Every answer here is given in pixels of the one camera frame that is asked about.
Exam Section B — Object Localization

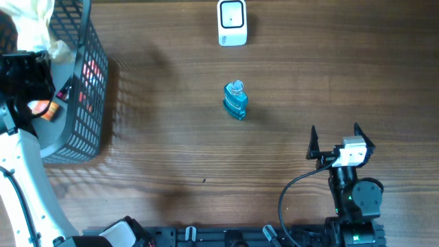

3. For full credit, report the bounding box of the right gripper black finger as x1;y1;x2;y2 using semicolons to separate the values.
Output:
354;122;375;148
308;125;320;154

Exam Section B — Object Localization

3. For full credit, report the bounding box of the hex wrench set package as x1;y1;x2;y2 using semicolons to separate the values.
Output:
56;77;73;103

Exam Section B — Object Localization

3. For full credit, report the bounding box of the beige snack bag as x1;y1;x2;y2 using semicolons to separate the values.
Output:
1;0;75;64

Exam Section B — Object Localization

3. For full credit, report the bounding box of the blue mouthwash bottle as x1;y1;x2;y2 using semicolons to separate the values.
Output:
223;80;248;120

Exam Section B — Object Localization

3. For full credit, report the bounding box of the orange Kleenex tissue pack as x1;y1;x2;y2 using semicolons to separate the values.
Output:
27;100;60;121

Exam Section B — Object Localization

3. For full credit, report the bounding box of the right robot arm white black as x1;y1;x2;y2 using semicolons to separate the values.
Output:
306;123;384;246

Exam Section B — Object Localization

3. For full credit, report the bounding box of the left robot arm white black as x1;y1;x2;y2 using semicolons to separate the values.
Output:
1;51;110;247

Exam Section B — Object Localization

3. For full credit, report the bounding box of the white barcode scanner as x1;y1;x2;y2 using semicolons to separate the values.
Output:
217;0;248;47

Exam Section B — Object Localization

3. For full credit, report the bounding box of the black mesh plastic basket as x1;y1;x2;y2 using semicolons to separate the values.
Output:
0;0;110;164

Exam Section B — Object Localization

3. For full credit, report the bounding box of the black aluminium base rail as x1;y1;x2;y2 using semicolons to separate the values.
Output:
81;224;386;247

